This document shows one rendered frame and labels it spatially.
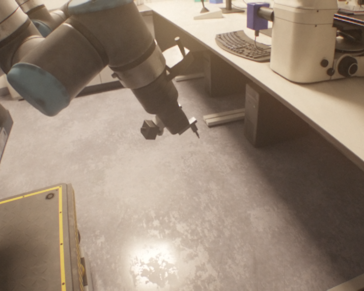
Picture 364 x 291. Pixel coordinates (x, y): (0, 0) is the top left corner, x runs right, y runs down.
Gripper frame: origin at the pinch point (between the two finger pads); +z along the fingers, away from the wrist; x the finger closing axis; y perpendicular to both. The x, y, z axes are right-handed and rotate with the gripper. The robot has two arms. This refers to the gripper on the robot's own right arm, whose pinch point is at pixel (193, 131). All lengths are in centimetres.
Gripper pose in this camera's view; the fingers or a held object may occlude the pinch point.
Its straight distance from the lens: 65.1
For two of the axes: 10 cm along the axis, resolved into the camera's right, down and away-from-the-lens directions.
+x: 5.0, 5.6, -6.7
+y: -7.9, 6.1, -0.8
